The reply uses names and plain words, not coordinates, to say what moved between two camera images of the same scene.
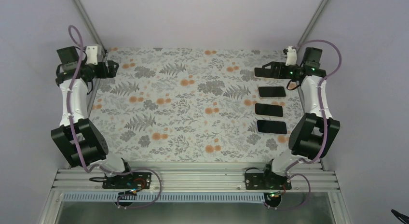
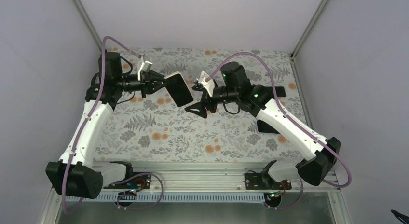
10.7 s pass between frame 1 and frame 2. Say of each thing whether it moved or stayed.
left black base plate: stayed
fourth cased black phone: stayed
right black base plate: stayed
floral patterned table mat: stayed
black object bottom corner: stayed
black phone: moved
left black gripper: moved
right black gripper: moved
